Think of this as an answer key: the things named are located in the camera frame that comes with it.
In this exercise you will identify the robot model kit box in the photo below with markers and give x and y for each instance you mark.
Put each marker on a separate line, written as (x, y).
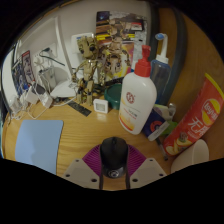
(23, 71)

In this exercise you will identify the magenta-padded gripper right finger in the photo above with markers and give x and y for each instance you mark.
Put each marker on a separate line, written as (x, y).
(148, 171)

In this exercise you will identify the black ruler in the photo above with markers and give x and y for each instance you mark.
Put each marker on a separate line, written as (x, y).
(80, 109)

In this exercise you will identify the black charger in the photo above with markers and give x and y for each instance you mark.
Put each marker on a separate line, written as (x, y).
(40, 89)

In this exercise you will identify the steel cup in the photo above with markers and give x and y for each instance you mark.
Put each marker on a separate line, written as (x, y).
(47, 78)

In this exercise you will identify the black computer mouse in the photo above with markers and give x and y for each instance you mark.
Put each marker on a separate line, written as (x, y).
(114, 156)

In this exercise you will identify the tan robot figure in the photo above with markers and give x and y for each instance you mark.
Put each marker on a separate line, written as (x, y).
(87, 71)

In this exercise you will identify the white power strip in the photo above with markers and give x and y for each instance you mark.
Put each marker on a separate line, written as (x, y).
(46, 100)

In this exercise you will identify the colourful printed box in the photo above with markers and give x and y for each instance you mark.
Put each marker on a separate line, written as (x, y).
(133, 23)

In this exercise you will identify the clear white-nozzle squeeze bottle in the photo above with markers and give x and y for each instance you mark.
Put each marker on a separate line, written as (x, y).
(160, 78)

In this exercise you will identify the white blue-label wall box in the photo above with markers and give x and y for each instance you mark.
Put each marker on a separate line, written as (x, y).
(75, 38)

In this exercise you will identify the dark green round container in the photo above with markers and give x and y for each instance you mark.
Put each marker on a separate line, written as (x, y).
(112, 96)

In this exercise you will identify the clear plastic cup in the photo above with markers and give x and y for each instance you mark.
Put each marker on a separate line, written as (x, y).
(15, 106)

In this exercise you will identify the white red-pump lotion bottle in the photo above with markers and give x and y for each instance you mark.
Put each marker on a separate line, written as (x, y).
(136, 100)

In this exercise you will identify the large white charger block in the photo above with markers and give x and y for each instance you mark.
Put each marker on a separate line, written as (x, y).
(31, 95)

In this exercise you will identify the light blue mouse pad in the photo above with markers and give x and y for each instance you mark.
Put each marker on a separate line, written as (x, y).
(38, 143)

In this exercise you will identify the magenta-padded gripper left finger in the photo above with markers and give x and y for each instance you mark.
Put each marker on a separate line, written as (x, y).
(78, 171)

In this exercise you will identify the dark blue small box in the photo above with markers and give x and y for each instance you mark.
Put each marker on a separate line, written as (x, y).
(155, 125)

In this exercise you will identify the red chips can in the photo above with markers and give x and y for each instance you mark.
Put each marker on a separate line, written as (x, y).
(196, 123)

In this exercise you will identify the white mug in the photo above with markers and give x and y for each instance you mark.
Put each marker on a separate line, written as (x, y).
(190, 156)

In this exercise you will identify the white wall socket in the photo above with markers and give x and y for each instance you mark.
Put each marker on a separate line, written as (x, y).
(41, 61)

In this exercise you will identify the small white square clock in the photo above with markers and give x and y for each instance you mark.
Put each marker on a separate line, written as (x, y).
(100, 106)

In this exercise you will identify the white desk lamp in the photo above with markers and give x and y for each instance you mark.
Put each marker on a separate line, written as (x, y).
(63, 90)

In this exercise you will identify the black pen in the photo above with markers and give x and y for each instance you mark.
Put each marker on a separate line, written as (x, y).
(161, 149)

